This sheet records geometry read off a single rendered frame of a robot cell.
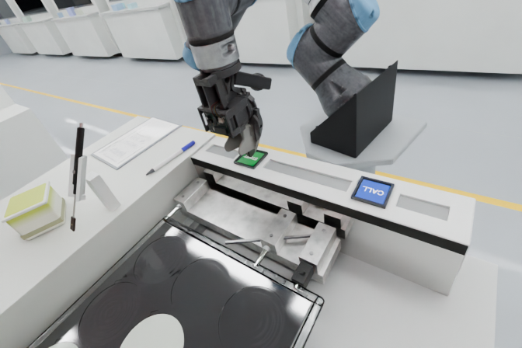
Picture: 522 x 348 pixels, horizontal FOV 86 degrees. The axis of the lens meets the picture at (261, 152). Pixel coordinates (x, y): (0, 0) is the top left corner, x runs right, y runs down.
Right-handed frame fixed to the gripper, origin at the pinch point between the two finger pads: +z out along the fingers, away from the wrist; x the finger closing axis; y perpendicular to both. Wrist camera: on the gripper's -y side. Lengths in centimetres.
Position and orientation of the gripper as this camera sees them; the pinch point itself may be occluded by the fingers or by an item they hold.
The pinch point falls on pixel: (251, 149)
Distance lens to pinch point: 60.8
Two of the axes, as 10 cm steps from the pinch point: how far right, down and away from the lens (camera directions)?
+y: -5.5, 5.8, -6.0
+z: 1.9, 7.9, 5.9
